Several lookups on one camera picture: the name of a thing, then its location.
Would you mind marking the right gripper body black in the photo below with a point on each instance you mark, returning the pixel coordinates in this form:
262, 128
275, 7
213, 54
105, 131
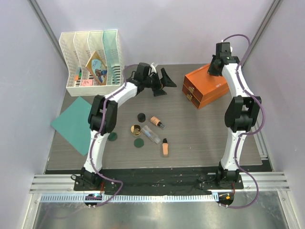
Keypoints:
213, 69

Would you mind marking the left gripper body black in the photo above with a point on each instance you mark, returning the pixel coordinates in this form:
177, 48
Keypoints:
154, 82

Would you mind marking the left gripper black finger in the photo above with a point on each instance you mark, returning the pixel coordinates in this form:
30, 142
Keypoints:
165, 80
159, 92

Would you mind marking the round BB cream bottle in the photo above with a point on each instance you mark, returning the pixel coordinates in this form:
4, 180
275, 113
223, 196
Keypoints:
154, 120

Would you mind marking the clear tube bottle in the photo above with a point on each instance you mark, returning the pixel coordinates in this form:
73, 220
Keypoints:
150, 134

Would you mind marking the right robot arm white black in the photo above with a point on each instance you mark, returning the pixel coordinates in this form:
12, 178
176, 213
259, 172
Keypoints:
241, 114

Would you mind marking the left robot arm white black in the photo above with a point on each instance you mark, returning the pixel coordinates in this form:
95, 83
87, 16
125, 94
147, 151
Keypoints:
102, 120

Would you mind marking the black round cap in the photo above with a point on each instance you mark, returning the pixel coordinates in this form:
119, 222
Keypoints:
141, 117

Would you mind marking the orange drawer box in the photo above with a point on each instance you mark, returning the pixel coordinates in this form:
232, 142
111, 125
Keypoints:
212, 87

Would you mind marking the teal folder in organizer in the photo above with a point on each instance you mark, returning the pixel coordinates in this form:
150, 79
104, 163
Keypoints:
112, 57

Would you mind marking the gold compact jar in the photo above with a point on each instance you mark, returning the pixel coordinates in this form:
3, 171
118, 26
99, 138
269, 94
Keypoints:
136, 130

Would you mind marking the illustrated book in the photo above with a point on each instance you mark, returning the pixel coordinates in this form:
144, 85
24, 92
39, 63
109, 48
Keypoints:
97, 68

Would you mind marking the white mesh file organizer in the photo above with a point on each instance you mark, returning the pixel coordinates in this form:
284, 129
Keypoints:
77, 47

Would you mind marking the dark green round lid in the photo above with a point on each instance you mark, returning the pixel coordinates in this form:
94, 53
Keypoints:
138, 142

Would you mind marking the pink sticky note pad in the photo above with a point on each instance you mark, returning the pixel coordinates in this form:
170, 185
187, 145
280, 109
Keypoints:
88, 82

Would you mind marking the orange green markers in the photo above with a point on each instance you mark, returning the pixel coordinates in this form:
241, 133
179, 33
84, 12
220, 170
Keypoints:
78, 74

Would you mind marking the dark green round disc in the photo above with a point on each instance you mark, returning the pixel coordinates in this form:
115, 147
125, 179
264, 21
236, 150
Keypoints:
112, 136

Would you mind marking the teal cutting mat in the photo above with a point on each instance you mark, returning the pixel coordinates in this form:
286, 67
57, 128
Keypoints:
73, 125

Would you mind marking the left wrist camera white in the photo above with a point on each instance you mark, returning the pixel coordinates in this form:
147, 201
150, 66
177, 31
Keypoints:
153, 68

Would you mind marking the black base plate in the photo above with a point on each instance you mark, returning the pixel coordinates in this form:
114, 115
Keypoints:
154, 178

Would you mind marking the aluminium rail frame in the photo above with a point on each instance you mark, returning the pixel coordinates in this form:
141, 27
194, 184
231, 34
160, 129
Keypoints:
265, 202

